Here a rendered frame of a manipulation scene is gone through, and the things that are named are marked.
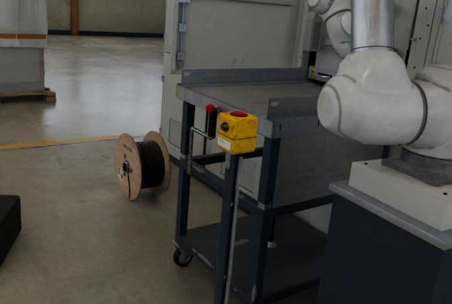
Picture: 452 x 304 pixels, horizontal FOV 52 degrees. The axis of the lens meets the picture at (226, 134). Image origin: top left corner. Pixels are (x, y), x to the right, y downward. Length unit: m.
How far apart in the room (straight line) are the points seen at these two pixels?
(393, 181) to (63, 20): 12.05
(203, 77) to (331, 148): 0.62
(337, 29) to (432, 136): 0.63
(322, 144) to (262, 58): 0.79
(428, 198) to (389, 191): 0.11
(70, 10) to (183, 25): 10.77
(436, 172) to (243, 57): 1.33
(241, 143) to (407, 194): 0.43
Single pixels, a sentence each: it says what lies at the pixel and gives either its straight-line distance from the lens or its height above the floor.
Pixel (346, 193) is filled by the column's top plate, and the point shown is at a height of 0.75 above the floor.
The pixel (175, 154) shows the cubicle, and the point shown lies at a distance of 3.42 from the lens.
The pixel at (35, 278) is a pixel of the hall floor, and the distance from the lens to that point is 2.22.
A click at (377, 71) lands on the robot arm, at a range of 1.10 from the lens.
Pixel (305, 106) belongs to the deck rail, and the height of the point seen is 0.88.
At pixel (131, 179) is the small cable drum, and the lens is 2.80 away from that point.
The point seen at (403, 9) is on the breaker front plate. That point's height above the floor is 1.22.
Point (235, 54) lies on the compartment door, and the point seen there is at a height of 0.95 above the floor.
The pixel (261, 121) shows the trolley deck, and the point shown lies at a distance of 1.51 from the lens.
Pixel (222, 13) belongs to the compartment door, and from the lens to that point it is 2.28.
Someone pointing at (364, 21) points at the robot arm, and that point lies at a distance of 1.15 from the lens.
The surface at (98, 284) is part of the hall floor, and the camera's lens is 2.14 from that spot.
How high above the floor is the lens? 1.20
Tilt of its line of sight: 16 degrees down
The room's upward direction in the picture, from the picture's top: 5 degrees clockwise
